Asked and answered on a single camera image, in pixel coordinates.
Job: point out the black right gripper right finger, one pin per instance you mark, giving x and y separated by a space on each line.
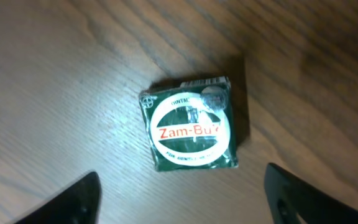
292 200

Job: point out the dark green round-label packet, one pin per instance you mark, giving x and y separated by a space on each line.
191 125

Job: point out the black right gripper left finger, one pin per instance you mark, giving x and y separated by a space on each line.
78 203

